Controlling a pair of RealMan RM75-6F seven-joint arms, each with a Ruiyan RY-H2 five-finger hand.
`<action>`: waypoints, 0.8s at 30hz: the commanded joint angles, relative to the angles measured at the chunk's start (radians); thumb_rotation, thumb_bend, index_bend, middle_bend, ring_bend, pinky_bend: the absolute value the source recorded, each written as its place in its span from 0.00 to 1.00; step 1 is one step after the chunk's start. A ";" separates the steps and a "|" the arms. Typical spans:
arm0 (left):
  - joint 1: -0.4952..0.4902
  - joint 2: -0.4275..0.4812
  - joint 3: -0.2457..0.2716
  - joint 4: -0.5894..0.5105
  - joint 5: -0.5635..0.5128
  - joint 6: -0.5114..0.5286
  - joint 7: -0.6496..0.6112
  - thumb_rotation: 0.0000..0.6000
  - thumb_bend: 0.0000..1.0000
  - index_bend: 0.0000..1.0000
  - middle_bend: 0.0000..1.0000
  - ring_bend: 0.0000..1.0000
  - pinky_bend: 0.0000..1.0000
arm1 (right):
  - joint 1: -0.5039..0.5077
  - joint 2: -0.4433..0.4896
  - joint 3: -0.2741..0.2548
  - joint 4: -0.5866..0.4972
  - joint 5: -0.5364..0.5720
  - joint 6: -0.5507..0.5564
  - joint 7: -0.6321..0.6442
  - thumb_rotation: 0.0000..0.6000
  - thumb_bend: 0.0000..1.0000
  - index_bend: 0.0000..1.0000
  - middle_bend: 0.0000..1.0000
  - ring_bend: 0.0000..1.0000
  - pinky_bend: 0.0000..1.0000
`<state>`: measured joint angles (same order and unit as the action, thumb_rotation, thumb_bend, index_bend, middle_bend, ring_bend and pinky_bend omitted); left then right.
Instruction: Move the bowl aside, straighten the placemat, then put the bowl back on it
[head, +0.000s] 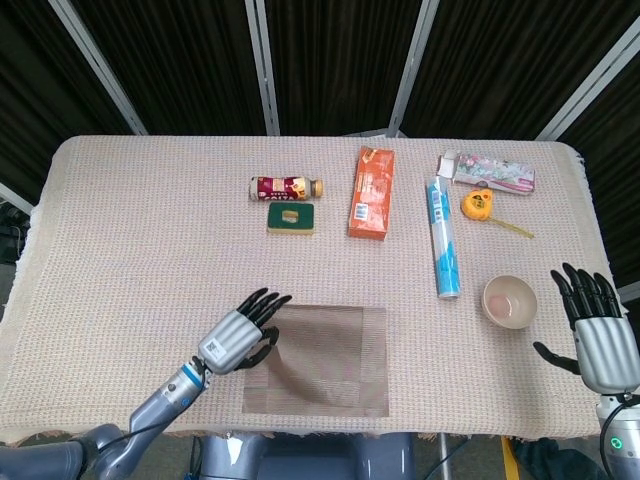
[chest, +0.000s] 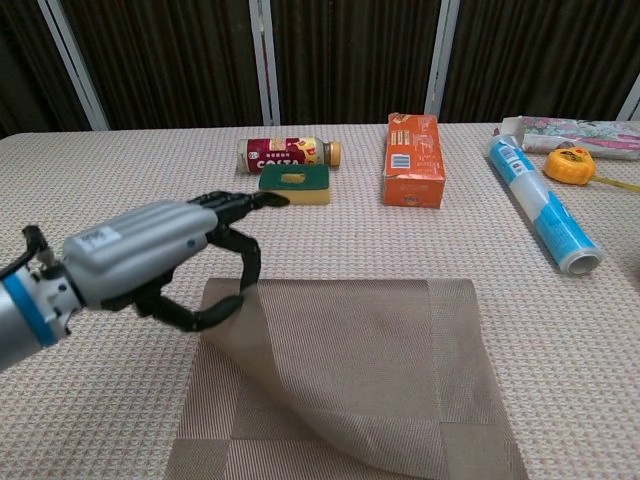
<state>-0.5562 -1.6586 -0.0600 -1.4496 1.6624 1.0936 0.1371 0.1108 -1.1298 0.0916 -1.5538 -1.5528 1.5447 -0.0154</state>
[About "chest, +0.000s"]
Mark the grey metal partition post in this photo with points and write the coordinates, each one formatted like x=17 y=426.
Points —
x=265 y=65
x=440 y=65
x=75 y=65
x=631 y=102

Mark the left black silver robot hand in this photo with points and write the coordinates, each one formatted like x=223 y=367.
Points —
x=140 y=245

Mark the dark pleated partition panel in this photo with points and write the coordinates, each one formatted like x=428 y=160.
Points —
x=175 y=60
x=350 y=55
x=540 y=55
x=25 y=65

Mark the blue white cling film roll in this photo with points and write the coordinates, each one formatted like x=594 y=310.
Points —
x=540 y=200

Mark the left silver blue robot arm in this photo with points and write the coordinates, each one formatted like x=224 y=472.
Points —
x=20 y=320

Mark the brown woven placemat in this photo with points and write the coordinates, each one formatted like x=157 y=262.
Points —
x=350 y=350

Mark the yellow tape measure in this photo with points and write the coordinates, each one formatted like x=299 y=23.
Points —
x=567 y=167

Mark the beige woven tablecloth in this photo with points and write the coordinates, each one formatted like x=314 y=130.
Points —
x=125 y=175

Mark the floral print box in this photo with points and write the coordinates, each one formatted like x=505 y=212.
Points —
x=590 y=132

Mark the green yellow sponge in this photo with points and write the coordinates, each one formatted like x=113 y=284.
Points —
x=310 y=192

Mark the orange carton box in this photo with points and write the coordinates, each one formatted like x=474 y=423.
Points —
x=415 y=190

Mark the red Costa coffee bottle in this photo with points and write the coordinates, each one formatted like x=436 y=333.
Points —
x=280 y=150

